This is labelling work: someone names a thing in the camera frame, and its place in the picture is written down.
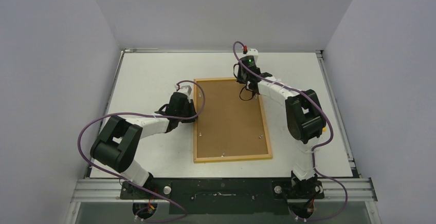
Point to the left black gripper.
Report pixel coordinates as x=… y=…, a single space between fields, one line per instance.
x=190 y=106

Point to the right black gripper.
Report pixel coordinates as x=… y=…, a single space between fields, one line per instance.
x=252 y=84

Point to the yellow wooden photo frame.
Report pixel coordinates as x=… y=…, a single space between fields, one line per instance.
x=231 y=125

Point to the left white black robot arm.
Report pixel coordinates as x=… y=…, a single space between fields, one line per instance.
x=117 y=143

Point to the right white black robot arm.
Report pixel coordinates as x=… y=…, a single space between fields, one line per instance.
x=304 y=121

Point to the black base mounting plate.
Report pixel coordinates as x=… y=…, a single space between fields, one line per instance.
x=276 y=195

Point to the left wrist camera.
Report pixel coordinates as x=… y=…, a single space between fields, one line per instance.
x=185 y=89

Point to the aluminium rail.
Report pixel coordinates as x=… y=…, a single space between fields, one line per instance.
x=109 y=190

